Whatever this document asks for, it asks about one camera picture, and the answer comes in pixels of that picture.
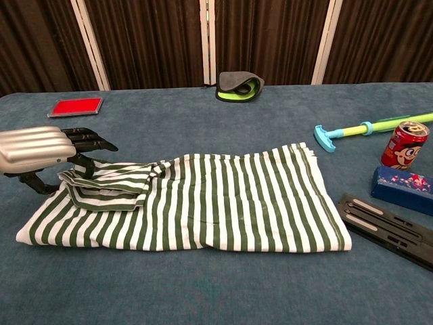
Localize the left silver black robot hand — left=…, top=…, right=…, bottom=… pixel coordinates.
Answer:
left=0, top=125, right=119, bottom=196

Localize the green white striped T-shirt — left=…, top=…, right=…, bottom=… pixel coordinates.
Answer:
left=16, top=142, right=352, bottom=253

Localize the red flat plastic case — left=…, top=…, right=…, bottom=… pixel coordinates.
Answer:
left=47, top=97, right=104, bottom=118

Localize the dark pleated screen panel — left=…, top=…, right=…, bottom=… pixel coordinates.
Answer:
left=70, top=0, right=212, bottom=91
left=0, top=0, right=111, bottom=98
left=199, top=0, right=339, bottom=85
left=311, top=0, right=433, bottom=85

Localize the blue felt table cover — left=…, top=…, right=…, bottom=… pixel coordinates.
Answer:
left=0, top=81, right=433, bottom=325

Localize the grey green cloth pouch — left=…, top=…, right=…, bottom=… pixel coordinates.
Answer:
left=202, top=70, right=266, bottom=102

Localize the teal green toy water pump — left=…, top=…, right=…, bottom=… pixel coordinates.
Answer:
left=314, top=112, right=433, bottom=155

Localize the black folding laptop stand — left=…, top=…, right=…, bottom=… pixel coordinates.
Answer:
left=336, top=192, right=433, bottom=272

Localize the blue patterned long box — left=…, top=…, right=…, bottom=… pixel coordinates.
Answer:
left=370, top=165, right=433, bottom=217

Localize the red soda can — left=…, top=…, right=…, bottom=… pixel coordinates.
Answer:
left=380, top=121, right=430, bottom=170

